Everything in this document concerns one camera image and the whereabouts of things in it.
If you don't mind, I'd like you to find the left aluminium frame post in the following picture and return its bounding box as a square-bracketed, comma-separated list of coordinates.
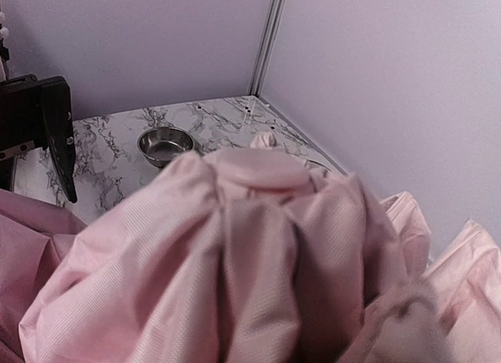
[248, 0, 286, 97]

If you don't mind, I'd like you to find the small stainless steel bowl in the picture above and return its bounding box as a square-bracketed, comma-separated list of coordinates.
[137, 127, 196, 168]

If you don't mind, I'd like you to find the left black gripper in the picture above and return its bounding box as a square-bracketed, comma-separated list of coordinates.
[1, 74, 77, 203]

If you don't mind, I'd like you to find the pink and black umbrella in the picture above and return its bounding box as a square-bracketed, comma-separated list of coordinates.
[1, 135, 500, 362]

